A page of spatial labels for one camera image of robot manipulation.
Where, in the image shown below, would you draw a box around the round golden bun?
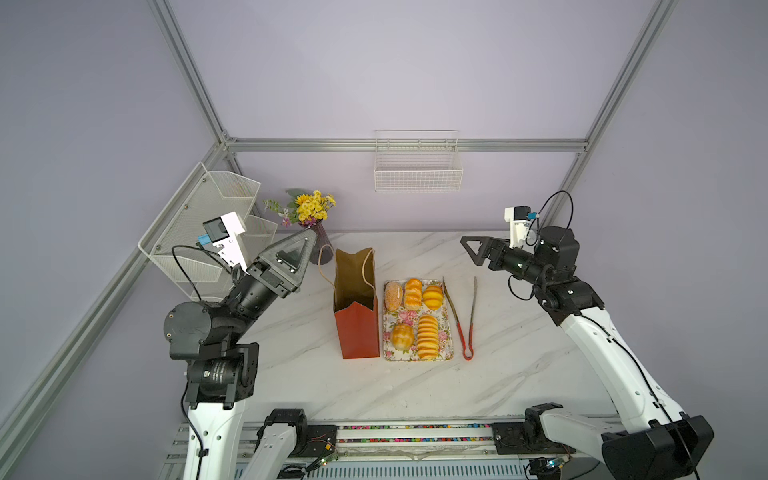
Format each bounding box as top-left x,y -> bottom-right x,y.
390,323 -> 415,352

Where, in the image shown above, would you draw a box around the red handled metal tongs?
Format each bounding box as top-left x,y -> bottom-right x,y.
442,276 -> 479,362

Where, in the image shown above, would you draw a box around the yellow flower bouquet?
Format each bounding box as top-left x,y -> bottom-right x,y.
263,190 -> 337,228

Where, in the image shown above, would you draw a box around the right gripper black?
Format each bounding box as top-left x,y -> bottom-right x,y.
462,238 -> 550,289

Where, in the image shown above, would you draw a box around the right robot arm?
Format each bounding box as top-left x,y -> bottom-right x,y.
460,226 -> 714,479

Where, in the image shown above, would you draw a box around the orange ridged bread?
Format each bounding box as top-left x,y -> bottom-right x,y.
403,278 -> 423,311

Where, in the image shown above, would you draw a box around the floral rectangular tray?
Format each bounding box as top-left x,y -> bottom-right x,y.
381,278 -> 454,362

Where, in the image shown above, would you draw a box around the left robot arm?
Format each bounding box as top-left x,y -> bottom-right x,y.
164,229 -> 318,479

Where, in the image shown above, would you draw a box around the red brown paper bag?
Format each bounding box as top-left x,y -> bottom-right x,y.
318,247 -> 381,360

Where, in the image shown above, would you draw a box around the long ridged yellow bread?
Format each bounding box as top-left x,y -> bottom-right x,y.
416,315 -> 439,360

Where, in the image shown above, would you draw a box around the white wire wall basket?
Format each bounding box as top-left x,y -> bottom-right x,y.
374,129 -> 464,193

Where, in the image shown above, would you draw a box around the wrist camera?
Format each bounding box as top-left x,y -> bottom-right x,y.
504,205 -> 538,248
198,211 -> 248,271

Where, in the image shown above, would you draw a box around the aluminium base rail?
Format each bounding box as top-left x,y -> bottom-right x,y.
157,416 -> 673,480

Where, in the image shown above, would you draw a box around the aluminium frame structure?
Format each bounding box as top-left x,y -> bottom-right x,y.
1,1 -> 677,476

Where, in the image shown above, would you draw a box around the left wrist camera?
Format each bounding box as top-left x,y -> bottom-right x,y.
198,211 -> 248,271

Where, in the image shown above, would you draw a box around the white mesh two-tier shelf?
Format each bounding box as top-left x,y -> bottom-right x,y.
138,165 -> 277,301

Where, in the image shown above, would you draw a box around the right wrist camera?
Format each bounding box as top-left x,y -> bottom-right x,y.
504,205 -> 538,248

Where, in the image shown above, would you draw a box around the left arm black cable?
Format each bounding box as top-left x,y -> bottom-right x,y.
170,242 -> 235,301

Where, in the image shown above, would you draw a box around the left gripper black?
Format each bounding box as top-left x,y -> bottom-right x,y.
225,229 -> 316,345

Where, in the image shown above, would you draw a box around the dark ribbed vase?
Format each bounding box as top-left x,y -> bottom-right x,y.
310,221 -> 334,266

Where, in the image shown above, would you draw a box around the round sesame bun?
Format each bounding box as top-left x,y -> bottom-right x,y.
384,282 -> 404,312

